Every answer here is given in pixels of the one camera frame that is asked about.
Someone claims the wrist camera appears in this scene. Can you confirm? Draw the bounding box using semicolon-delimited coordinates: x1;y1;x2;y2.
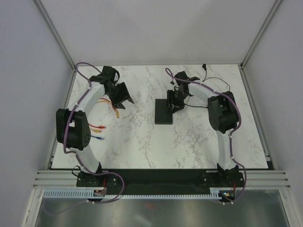
101;66;120;83
174;71;200;84

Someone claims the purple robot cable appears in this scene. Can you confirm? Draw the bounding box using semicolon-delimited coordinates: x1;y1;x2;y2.
41;62;126;216
165;68;248;206

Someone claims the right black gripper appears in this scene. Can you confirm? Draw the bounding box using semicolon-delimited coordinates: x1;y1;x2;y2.
165;90;188;114

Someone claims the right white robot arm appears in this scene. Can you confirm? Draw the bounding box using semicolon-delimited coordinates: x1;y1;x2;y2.
167;82;241;186

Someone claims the yellow ethernet cable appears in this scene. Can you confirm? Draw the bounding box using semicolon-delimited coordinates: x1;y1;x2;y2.
91;99;120;132

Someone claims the red ethernet cable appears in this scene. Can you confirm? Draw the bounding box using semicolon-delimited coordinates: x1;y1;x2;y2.
89;97;112;130

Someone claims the right aluminium corner post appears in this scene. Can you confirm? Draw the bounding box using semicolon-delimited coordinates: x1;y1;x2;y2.
239;0;284;70

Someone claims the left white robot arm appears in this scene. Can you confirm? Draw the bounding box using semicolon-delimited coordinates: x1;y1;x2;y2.
55;75;134;186

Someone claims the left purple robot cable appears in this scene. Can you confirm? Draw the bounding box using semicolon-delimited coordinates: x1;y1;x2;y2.
41;62;126;216

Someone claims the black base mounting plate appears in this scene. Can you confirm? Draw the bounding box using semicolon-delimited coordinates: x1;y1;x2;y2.
76;169;244;194

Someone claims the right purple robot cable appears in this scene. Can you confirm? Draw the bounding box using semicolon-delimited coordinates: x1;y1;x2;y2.
165;68;248;206

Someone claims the white slotted cable duct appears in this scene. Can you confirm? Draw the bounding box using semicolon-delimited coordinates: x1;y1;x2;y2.
43;188;235;200

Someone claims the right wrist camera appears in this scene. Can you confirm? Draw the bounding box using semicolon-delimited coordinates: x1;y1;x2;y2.
174;71;200;84

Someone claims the black power cord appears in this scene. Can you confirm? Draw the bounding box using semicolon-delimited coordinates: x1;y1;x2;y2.
183;63;230;109

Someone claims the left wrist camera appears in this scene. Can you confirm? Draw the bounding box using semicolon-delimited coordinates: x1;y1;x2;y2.
101;66;120;83

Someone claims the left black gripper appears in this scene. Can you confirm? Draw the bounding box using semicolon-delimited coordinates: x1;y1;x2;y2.
106;82;134;110

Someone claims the black network switch box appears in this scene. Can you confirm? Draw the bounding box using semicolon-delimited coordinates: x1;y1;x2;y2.
154;99;173;125

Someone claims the left aluminium corner post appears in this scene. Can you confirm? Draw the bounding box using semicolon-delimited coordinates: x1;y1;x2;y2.
32;0;75;72

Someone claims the aluminium corner post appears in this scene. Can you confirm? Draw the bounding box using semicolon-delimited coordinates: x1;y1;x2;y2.
239;0;284;70
32;0;75;72

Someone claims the aluminium frame rail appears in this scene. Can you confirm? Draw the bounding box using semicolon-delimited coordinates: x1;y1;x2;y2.
33;170;291;190

